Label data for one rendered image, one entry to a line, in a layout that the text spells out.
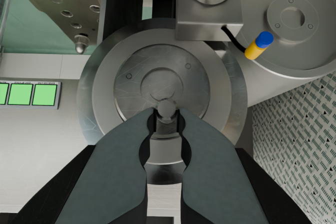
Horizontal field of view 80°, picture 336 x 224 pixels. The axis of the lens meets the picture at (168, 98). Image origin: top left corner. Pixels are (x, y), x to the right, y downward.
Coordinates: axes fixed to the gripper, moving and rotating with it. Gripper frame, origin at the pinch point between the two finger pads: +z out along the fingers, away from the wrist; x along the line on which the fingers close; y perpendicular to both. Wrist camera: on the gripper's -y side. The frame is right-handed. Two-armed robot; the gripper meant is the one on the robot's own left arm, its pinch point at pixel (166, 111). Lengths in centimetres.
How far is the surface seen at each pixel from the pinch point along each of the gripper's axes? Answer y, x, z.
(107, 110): 1.6, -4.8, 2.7
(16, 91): 16, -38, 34
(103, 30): -3.5, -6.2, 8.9
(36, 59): 85, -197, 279
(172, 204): 35.5, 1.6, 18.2
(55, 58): 83, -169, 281
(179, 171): 5.8, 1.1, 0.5
